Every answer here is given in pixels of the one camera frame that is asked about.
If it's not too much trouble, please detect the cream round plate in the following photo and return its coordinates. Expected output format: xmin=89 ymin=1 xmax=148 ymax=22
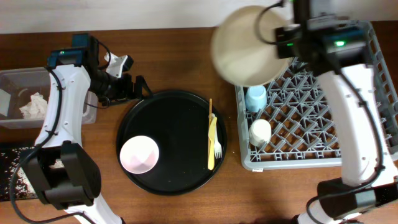
xmin=210 ymin=6 xmax=292 ymax=87

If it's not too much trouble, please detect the wooden chopstick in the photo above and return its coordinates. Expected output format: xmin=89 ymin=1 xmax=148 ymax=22
xmin=208 ymin=98 xmax=213 ymax=158

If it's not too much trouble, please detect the pink small bowl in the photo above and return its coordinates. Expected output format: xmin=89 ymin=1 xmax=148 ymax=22
xmin=119 ymin=136 xmax=160 ymax=174

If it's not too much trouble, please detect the light blue plastic cup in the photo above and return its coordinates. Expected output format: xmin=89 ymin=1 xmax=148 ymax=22
xmin=245 ymin=85 xmax=267 ymax=113

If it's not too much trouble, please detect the yellow plastic knife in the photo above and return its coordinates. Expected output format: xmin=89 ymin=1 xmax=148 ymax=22
xmin=208 ymin=114 xmax=217 ymax=170

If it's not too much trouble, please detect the cream plastic cup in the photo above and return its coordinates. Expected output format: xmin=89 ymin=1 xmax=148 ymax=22
xmin=249 ymin=119 xmax=272 ymax=147

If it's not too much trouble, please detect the white plastic fork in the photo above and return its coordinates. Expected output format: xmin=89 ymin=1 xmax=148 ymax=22
xmin=214 ymin=125 xmax=222 ymax=159

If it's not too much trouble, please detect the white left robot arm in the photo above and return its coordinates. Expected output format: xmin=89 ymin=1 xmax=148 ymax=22
xmin=16 ymin=33 xmax=153 ymax=223

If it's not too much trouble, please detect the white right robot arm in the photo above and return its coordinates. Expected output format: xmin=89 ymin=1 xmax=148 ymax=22
xmin=276 ymin=0 xmax=397 ymax=223

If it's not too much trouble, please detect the grey dishwasher rack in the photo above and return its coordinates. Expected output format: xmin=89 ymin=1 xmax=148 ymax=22
xmin=235 ymin=21 xmax=397 ymax=172

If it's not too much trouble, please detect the clear plastic waste bin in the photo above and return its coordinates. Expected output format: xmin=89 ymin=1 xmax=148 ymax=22
xmin=1 ymin=65 xmax=98 ymax=130

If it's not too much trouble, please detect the black round tray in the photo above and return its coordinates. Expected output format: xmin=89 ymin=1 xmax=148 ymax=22
xmin=116 ymin=90 xmax=228 ymax=196

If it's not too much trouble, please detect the large crumpled white tissue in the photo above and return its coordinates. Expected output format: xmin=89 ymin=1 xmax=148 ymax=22
xmin=19 ymin=92 xmax=48 ymax=119

